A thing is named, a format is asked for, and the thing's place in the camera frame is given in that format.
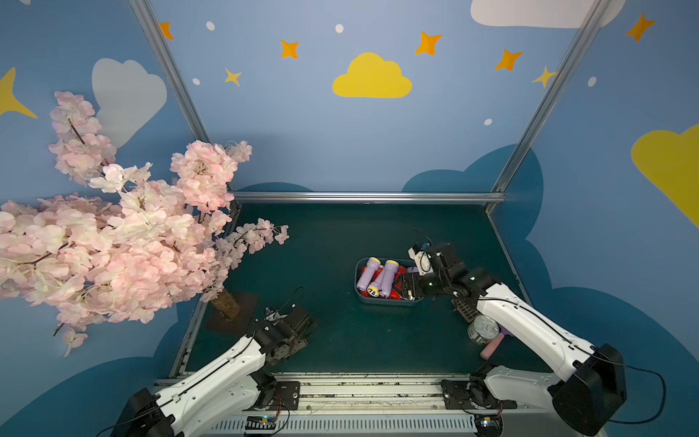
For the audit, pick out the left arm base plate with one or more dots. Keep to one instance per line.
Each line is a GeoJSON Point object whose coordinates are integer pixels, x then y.
{"type": "Point", "coordinates": [276, 395]}

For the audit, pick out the aluminium rail base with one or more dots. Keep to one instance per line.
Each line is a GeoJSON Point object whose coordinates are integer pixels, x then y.
{"type": "Point", "coordinates": [388, 405]}

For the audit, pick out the right controller board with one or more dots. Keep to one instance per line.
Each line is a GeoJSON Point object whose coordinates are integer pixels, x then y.
{"type": "Point", "coordinates": [487, 426]}

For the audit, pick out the purple flashlight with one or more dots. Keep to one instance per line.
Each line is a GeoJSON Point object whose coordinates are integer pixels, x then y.
{"type": "Point", "coordinates": [381, 288]}
{"type": "Point", "coordinates": [371, 264]}

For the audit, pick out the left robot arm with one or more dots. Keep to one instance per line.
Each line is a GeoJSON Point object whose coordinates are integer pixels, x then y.
{"type": "Point", "coordinates": [237, 381]}

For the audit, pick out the left controller board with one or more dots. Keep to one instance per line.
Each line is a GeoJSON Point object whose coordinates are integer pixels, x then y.
{"type": "Point", "coordinates": [264, 424]}

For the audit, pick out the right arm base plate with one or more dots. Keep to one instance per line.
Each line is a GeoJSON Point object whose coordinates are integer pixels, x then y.
{"type": "Point", "coordinates": [464, 394]}

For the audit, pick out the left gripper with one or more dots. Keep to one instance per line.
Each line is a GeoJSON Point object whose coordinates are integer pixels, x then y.
{"type": "Point", "coordinates": [298, 326]}

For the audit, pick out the silver tin can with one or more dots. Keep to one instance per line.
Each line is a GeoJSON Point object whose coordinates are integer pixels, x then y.
{"type": "Point", "coordinates": [482, 330]}

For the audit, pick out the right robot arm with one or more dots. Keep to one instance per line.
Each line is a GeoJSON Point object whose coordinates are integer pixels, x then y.
{"type": "Point", "coordinates": [585, 386]}

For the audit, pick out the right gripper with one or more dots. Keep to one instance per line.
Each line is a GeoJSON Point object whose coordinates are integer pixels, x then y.
{"type": "Point", "coordinates": [432, 281]}

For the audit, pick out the purple pink-handled spatula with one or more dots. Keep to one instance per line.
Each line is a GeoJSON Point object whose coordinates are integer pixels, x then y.
{"type": "Point", "coordinates": [493, 345]}

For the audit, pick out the controller board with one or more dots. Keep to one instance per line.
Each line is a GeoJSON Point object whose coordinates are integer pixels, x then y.
{"type": "Point", "coordinates": [264, 424]}
{"type": "Point", "coordinates": [487, 426]}

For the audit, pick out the red flashlight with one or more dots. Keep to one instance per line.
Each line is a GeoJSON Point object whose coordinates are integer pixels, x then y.
{"type": "Point", "coordinates": [396, 291]}
{"type": "Point", "coordinates": [366, 279]}

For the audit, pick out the pink cherry blossom tree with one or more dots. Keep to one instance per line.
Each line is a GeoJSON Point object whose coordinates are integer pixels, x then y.
{"type": "Point", "coordinates": [140, 245]}

